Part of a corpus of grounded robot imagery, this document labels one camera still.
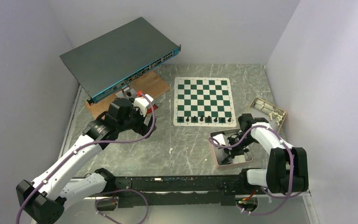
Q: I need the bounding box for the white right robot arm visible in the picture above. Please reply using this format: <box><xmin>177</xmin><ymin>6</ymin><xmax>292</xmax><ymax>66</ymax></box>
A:
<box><xmin>227</xmin><ymin>113</ymin><xmax>309</xmax><ymax>196</ymax></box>

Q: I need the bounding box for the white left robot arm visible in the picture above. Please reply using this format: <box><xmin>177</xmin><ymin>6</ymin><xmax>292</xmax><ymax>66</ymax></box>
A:
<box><xmin>15</xmin><ymin>93</ymin><xmax>156</xmax><ymax>224</ymax></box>

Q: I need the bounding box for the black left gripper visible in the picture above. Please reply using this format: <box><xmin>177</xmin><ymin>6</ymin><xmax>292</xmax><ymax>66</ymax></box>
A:
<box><xmin>117</xmin><ymin>98</ymin><xmax>156</xmax><ymax>138</ymax></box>

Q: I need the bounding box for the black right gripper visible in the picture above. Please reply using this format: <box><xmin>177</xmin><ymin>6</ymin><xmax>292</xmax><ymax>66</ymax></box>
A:
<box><xmin>224</xmin><ymin>133</ymin><xmax>256</xmax><ymax>158</ymax></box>

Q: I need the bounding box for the grey network switch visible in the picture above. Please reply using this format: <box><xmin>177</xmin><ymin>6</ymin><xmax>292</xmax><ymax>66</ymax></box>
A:
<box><xmin>60</xmin><ymin>17</ymin><xmax>181</xmax><ymax>105</ymax></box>

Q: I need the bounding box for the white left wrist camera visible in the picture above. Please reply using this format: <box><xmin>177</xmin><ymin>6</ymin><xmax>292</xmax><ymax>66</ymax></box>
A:
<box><xmin>133</xmin><ymin>91</ymin><xmax>154</xmax><ymax>117</ymax></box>

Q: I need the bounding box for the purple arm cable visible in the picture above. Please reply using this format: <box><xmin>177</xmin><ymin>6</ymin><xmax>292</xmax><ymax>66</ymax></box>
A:
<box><xmin>208</xmin><ymin>124</ymin><xmax>305</xmax><ymax>217</ymax></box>
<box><xmin>14</xmin><ymin>92</ymin><xmax>157</xmax><ymax>224</ymax></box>

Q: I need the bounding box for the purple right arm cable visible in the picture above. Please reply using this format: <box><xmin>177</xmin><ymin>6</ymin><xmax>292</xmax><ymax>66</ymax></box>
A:
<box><xmin>208</xmin><ymin>124</ymin><xmax>305</xmax><ymax>217</ymax></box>

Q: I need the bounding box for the red grey tool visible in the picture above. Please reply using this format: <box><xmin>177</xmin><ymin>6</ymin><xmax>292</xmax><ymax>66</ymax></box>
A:
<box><xmin>147</xmin><ymin>102</ymin><xmax>161</xmax><ymax>114</ymax></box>

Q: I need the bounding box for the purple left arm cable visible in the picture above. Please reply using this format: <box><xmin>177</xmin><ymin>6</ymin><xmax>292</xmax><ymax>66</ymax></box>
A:
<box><xmin>14</xmin><ymin>92</ymin><xmax>157</xmax><ymax>224</ymax></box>

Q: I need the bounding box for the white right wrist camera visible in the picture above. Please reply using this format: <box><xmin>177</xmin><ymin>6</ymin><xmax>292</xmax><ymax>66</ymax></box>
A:
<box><xmin>212</xmin><ymin>133</ymin><xmax>229</xmax><ymax>148</ymax></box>

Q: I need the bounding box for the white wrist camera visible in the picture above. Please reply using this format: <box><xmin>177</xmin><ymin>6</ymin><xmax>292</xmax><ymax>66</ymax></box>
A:
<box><xmin>133</xmin><ymin>91</ymin><xmax>154</xmax><ymax>117</ymax></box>
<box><xmin>212</xmin><ymin>133</ymin><xmax>229</xmax><ymax>148</ymax></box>

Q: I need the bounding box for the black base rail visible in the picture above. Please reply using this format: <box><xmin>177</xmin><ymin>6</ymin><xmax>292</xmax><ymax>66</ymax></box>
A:
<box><xmin>94</xmin><ymin>174</ymin><xmax>262</xmax><ymax>208</ymax></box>

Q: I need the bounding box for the green white chess board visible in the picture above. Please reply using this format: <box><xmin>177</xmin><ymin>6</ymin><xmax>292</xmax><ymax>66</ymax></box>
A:
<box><xmin>173</xmin><ymin>77</ymin><xmax>237</xmax><ymax>127</ymax></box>

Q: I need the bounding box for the black chess pieces pile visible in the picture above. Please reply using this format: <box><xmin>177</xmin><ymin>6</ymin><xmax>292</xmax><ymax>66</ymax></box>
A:
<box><xmin>220</xmin><ymin>157</ymin><xmax>232</xmax><ymax>165</ymax></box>

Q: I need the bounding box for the wooden board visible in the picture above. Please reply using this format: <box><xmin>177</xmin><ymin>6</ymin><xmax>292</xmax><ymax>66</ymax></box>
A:
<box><xmin>84</xmin><ymin>71</ymin><xmax>170</xmax><ymax>118</ymax></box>

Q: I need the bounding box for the pink metal tray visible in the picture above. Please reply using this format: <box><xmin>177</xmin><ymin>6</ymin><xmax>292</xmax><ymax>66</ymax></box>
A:
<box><xmin>209</xmin><ymin>129</ymin><xmax>253</xmax><ymax>169</ymax></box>

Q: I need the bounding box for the metal switch stand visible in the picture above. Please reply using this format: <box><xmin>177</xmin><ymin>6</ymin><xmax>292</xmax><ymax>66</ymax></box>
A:
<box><xmin>116</xmin><ymin>86</ymin><xmax>137</xmax><ymax>99</ymax></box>

